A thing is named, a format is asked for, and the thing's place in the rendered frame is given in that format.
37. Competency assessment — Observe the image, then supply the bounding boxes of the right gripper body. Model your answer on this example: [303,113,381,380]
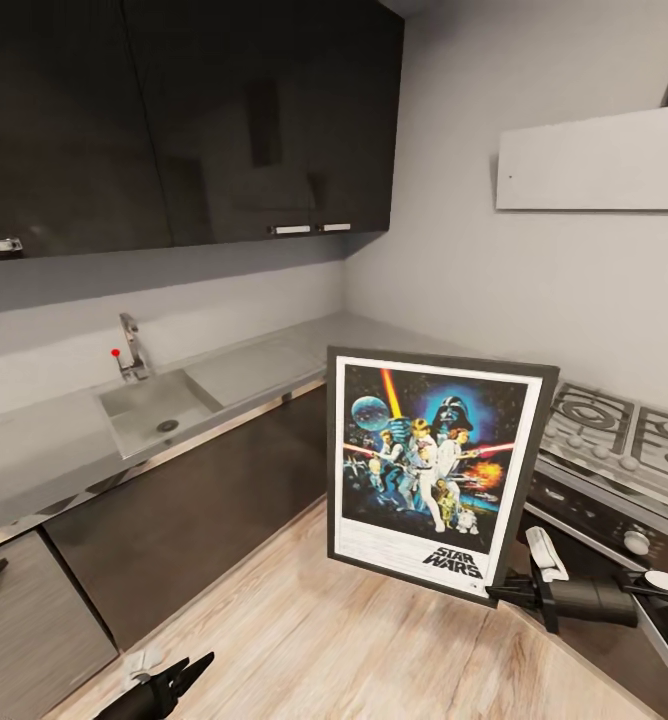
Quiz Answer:
[529,555,604,634]

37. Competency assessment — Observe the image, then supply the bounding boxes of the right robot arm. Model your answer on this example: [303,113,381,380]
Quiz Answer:
[486,526,668,667]

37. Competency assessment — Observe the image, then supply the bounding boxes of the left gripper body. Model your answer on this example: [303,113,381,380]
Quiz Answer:
[99,673,175,720]

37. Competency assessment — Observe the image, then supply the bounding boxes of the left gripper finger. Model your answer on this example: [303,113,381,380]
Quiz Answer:
[170,651,215,707]
[164,657,190,684]

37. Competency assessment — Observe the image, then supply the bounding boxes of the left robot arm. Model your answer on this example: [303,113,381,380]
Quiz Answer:
[94,648,215,720]

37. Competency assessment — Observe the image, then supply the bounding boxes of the poster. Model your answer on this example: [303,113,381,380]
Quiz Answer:
[327,344,561,609]

